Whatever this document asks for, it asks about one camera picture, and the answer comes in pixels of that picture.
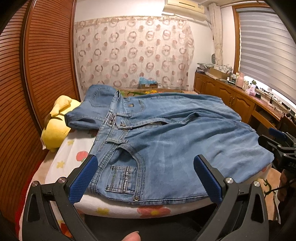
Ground blue denim jeans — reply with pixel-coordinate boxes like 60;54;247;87
85;86;273;205

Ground person's thumb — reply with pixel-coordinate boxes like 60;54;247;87
122;231;141;241

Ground wooden sideboard cabinet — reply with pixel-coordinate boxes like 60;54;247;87
194;72;285;135

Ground white strawberry print quilt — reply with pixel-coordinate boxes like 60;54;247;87
45;133;273;219

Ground pink bottle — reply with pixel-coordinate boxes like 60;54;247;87
235;72;244;88

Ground grey zebra window blind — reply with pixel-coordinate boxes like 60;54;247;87
237;8;295;102

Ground cardboard box on sideboard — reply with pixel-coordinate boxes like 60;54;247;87
208;67;230;80

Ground yellow plush toy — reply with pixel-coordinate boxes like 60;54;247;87
40;95;80;152

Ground folded blue denim garment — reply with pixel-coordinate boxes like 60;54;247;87
65;84;116;130

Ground beige side curtain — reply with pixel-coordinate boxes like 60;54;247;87
208;3;223;65

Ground cardboard box with blue cloth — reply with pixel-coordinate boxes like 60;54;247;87
138;77;158;89

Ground brown louvered wardrobe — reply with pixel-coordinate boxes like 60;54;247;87
1;1;79;223

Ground white air conditioner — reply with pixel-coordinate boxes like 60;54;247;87
163;0;207;22

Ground pink circle pattern curtain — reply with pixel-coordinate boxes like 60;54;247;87
74;16;194;92

